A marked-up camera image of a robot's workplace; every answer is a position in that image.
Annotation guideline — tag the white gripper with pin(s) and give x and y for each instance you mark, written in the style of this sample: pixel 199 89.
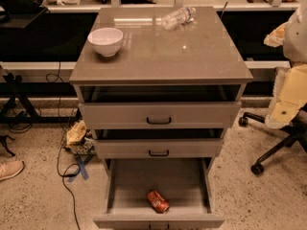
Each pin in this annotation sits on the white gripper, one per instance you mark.
pixel 296 42

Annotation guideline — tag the red coke can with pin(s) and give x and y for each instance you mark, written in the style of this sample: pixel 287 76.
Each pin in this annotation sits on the red coke can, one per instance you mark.
pixel 159 204

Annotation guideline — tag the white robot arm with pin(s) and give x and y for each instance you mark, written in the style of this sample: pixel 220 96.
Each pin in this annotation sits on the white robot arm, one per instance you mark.
pixel 295 40

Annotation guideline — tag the top grey drawer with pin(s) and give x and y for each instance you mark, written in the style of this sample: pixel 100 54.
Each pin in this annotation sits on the top grey drawer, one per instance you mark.
pixel 159 115

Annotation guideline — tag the grey drawer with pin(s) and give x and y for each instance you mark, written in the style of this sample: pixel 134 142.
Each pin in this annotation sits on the grey drawer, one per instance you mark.
pixel 159 115
pixel 181 181
pixel 159 148

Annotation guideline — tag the grey drawer cabinet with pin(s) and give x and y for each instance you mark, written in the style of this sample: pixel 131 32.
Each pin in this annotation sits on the grey drawer cabinet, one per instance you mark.
pixel 196 63

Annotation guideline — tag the middle grey drawer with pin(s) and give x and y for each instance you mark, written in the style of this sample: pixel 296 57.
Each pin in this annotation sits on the middle grey drawer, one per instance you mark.
pixel 159 148

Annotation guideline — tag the bottom grey drawer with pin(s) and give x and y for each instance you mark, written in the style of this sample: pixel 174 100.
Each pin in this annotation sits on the bottom grey drawer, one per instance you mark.
pixel 181 181

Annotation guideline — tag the clear plastic water bottle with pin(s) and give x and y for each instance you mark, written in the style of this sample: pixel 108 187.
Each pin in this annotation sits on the clear plastic water bottle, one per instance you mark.
pixel 176 18

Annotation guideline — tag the white ceramic bowl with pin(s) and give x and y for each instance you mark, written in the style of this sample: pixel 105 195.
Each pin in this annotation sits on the white ceramic bowl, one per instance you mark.
pixel 106 41

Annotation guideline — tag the yellow snack bag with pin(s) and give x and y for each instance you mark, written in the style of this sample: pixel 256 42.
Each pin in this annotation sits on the yellow snack bag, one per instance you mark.
pixel 76 133

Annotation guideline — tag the blue tape cross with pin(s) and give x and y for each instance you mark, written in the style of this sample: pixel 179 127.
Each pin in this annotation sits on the blue tape cross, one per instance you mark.
pixel 82 161

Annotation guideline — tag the black desk left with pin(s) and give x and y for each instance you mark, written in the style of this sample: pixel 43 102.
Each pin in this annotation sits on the black desk left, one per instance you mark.
pixel 18 14

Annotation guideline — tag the beige sneaker shoe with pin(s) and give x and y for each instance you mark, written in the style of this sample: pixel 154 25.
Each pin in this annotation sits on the beige sneaker shoe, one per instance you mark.
pixel 11 169

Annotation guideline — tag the black stand frame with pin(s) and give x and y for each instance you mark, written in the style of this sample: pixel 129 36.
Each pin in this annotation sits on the black stand frame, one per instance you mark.
pixel 29 114

